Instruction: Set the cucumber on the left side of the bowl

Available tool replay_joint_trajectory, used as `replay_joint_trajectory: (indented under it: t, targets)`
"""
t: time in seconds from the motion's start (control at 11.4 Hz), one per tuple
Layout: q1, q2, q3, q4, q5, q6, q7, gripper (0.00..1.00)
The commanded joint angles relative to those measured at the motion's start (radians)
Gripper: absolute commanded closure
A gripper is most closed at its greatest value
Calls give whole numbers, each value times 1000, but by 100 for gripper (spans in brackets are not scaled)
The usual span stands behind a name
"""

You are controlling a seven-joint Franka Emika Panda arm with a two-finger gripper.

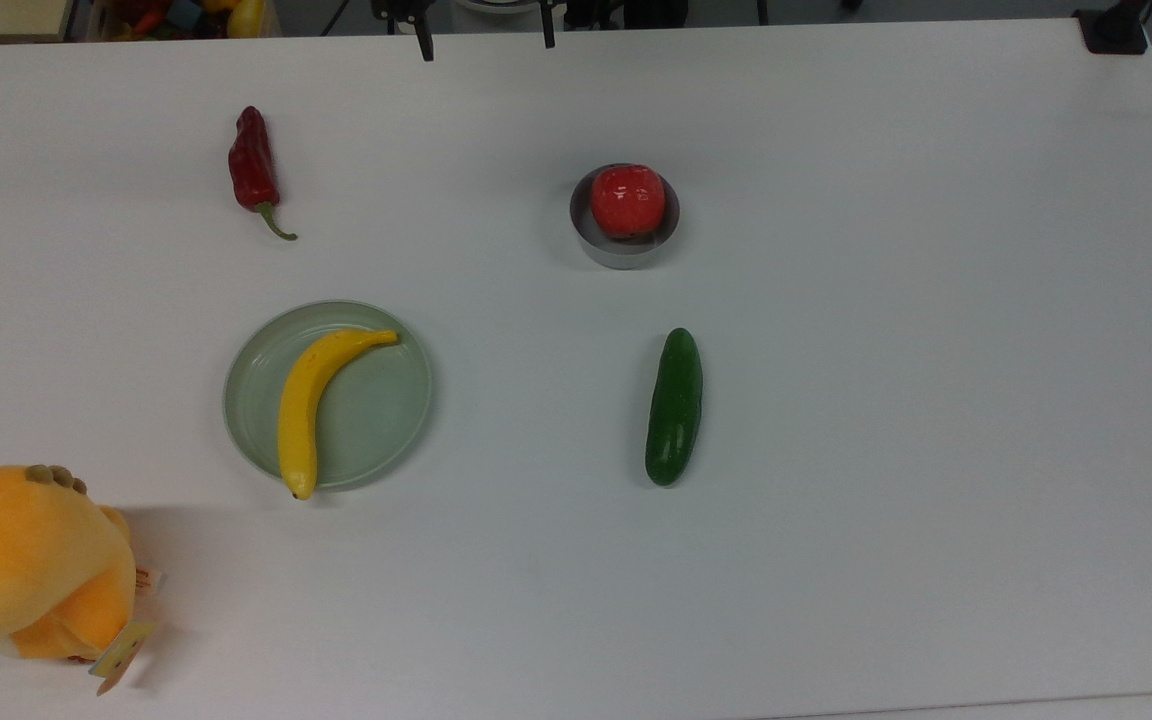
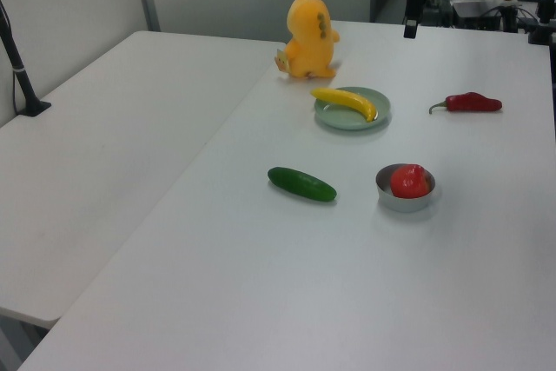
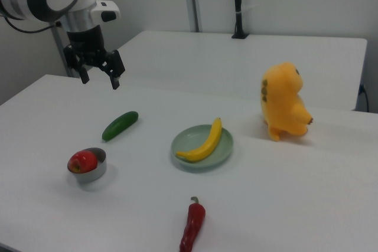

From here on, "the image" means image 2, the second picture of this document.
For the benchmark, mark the yellow banana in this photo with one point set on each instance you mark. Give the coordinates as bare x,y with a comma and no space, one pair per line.
347,97

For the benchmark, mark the orange plush dinosaur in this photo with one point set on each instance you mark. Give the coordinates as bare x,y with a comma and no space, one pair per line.
308,36

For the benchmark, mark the black camera stand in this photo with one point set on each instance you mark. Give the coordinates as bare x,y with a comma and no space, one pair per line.
19,71
540,34

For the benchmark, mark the pale green plate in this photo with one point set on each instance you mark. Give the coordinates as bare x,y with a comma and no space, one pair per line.
347,122

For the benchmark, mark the black equipment box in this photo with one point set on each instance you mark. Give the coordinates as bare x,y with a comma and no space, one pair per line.
475,19

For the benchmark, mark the green cucumber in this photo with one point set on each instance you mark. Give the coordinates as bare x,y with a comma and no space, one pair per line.
299,183

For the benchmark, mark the red apple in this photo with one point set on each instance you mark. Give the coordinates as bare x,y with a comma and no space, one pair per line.
408,182

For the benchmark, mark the red chili pepper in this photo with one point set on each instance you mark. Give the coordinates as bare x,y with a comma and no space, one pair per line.
473,104

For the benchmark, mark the round metal bowl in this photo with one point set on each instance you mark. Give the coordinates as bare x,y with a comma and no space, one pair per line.
404,205

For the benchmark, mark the yellow plush hang tag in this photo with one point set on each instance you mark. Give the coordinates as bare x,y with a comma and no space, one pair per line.
281,60

